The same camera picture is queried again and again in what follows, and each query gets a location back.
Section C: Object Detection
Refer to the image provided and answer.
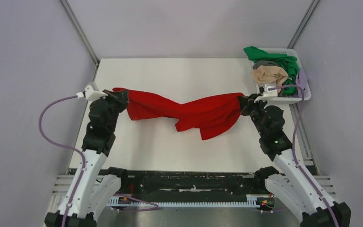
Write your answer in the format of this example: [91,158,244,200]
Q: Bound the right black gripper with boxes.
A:
[238,93,268,137]

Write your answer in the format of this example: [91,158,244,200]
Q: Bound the red t shirt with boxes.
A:
[127,89,243,140]

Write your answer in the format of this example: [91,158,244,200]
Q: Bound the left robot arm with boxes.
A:
[44,89,130,227]

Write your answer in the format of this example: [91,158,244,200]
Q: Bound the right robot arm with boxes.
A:
[238,94,352,227]

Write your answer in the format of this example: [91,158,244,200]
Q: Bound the beige t shirt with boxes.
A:
[251,65,289,86]

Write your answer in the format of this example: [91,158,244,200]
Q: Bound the grey t shirt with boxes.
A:
[252,61,277,70]

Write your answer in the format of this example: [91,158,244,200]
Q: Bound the lilac t shirt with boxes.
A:
[295,68,308,97]

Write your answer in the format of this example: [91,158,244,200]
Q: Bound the green t shirt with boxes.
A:
[243,46,300,85]

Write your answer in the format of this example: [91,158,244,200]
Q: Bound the white plastic basket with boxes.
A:
[259,47,311,105]

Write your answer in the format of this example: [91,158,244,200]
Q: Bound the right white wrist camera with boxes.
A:
[254,84,278,102]

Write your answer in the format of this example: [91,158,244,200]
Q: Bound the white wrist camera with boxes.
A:
[254,84,278,102]
[76,82,108,102]

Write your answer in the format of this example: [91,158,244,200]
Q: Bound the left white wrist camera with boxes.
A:
[76,82,108,102]

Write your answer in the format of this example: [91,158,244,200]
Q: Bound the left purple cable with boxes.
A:
[38,95,86,227]

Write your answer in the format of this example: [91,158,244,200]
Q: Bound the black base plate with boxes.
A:
[118,170,270,203]

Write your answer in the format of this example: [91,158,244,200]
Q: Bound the white slotted cable duct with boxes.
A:
[106,195,275,209]

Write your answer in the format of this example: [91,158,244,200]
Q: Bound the aluminium frame rail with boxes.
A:
[313,175,337,198]

